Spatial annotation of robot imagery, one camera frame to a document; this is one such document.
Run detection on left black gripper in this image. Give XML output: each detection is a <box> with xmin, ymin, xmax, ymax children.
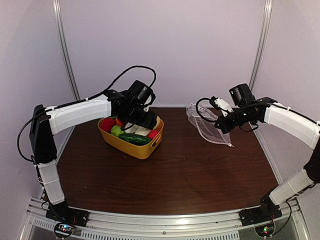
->
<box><xmin>122</xmin><ymin>104</ymin><xmax>158</xmax><ymax>130</ymax></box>

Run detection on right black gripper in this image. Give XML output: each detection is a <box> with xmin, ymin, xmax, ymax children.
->
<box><xmin>214</xmin><ymin>105</ymin><xmax>254</xmax><ymax>134</ymax></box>

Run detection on white cabbage toy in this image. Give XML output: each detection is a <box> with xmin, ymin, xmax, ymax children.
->
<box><xmin>124</xmin><ymin>125</ymin><xmax>152</xmax><ymax>137</ymax></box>

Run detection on clear zip top bag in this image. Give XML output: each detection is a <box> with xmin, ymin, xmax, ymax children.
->
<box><xmin>186</xmin><ymin>103</ymin><xmax>233</xmax><ymax>147</ymax></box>

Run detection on yellow cauliflower toy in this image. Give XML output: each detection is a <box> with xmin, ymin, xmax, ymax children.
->
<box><xmin>154</xmin><ymin>116</ymin><xmax>161</xmax><ymax>129</ymax></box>

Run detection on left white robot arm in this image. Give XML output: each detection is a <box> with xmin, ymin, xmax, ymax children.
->
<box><xmin>29</xmin><ymin>80</ymin><xmax>157</xmax><ymax>222</ymax></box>

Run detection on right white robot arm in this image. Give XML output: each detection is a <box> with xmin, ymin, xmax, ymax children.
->
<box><xmin>210</xmin><ymin>83</ymin><xmax>320</xmax><ymax>221</ymax></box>

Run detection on orange fruit toy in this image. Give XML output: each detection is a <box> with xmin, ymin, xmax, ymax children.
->
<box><xmin>115</xmin><ymin>118</ymin><xmax>125</xmax><ymax>127</ymax></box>

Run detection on pink radish toy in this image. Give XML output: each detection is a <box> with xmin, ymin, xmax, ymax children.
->
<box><xmin>147</xmin><ymin>129</ymin><xmax>159</xmax><ymax>139</ymax></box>

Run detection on green cucumber toy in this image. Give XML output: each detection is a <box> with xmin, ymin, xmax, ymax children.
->
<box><xmin>118</xmin><ymin>133</ymin><xmax>152</xmax><ymax>146</ymax></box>

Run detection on light green pepper toy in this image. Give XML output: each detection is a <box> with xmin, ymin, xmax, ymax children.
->
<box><xmin>110</xmin><ymin>125</ymin><xmax>125</xmax><ymax>138</ymax></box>

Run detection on small red fruit toy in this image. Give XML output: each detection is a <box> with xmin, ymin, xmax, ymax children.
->
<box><xmin>100</xmin><ymin>117</ymin><xmax>116</xmax><ymax>133</ymax></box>

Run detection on yellow plastic basket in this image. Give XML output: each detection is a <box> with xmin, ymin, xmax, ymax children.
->
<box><xmin>97</xmin><ymin>117</ymin><xmax>164</xmax><ymax>160</ymax></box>

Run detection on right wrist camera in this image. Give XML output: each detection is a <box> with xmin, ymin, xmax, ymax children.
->
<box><xmin>209</xmin><ymin>96</ymin><xmax>233</xmax><ymax>117</ymax></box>

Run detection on right black cable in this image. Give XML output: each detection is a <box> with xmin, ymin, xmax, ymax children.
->
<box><xmin>195</xmin><ymin>96</ymin><xmax>218</xmax><ymax>123</ymax></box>

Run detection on black cable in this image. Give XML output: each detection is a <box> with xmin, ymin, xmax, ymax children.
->
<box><xmin>16</xmin><ymin>65</ymin><xmax>157</xmax><ymax>162</ymax></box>
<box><xmin>195</xmin><ymin>96</ymin><xmax>218</xmax><ymax>123</ymax></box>

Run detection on left black cable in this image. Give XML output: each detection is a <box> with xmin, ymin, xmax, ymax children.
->
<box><xmin>16</xmin><ymin>65</ymin><xmax>157</xmax><ymax>162</ymax></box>

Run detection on right aluminium frame post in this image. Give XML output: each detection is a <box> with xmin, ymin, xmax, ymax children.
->
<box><xmin>249</xmin><ymin>0</ymin><xmax>273</xmax><ymax>90</ymax></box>

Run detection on aluminium frame post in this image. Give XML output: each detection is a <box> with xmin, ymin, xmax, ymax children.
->
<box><xmin>249</xmin><ymin>0</ymin><xmax>273</xmax><ymax>90</ymax></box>
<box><xmin>52</xmin><ymin>0</ymin><xmax>81</xmax><ymax>101</ymax></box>

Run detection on aluminium front rail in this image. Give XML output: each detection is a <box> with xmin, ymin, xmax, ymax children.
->
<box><xmin>19</xmin><ymin>197</ymin><xmax>307</xmax><ymax>240</ymax></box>

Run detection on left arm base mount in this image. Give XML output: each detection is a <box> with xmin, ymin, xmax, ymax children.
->
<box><xmin>45</xmin><ymin>206</ymin><xmax>89</xmax><ymax>239</ymax></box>

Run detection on left aluminium frame post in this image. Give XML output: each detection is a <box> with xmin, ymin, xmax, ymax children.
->
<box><xmin>52</xmin><ymin>0</ymin><xmax>81</xmax><ymax>101</ymax></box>

